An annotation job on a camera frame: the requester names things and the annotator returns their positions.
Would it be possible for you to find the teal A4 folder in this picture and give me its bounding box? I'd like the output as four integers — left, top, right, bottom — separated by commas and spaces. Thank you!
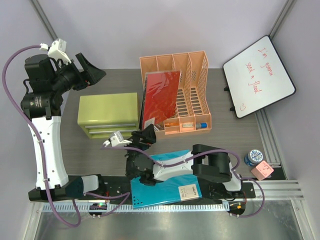
130, 160, 203, 209

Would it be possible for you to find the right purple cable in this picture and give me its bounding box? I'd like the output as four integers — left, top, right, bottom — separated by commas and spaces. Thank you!
99, 146, 266, 218

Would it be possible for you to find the orange highlighter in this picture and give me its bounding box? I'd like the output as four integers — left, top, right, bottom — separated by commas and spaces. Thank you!
164, 121, 180, 128

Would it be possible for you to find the small whiteboard with writing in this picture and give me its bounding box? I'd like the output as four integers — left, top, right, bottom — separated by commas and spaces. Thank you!
222, 35, 297, 119

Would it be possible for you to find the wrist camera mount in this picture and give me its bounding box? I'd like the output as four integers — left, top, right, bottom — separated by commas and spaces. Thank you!
40, 38, 72, 64
102, 131, 132, 147

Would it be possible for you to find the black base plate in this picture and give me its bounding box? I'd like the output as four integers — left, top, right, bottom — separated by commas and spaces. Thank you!
28, 174, 256, 204

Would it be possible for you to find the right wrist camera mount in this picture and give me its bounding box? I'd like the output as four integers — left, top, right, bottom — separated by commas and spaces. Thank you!
102, 131, 132, 147

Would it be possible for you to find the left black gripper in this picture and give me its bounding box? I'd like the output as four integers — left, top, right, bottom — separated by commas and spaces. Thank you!
50, 53, 106, 95

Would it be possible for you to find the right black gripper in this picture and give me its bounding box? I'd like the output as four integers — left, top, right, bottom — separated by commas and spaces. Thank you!
120, 123, 157, 178

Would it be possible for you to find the purple cable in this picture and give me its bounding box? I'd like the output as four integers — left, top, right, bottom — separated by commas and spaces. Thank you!
99, 146, 266, 218
1, 44, 132, 228

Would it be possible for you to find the blue and grey marker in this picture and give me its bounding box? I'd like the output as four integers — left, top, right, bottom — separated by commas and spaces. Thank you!
195, 122, 208, 130

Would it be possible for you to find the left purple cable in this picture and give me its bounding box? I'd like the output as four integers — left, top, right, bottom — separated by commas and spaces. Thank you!
1, 44, 132, 228

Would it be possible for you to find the blue patterned tape roll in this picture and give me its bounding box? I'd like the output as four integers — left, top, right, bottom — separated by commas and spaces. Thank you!
244, 149, 264, 167

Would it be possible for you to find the small white eraser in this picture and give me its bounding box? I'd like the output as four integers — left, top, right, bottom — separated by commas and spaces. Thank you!
182, 122, 194, 128

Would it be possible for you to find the red A4 folder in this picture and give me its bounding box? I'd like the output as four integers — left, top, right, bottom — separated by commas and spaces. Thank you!
139, 70, 181, 130

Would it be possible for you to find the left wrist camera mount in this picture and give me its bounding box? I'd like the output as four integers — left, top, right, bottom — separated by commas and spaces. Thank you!
40, 38, 72, 64

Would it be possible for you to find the orange plastic file organizer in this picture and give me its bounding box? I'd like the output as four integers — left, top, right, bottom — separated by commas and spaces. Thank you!
139, 51, 212, 139

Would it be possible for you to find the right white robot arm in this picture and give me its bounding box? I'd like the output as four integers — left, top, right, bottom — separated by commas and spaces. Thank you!
124, 125, 244, 198

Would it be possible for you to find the pink cube block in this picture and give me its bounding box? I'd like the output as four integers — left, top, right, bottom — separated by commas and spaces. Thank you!
251, 160, 274, 181

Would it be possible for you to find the green metal drawer cabinet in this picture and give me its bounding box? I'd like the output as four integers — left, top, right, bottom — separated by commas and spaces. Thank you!
77, 92, 140, 139

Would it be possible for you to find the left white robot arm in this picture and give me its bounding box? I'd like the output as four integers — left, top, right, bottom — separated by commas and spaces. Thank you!
20, 53, 107, 202

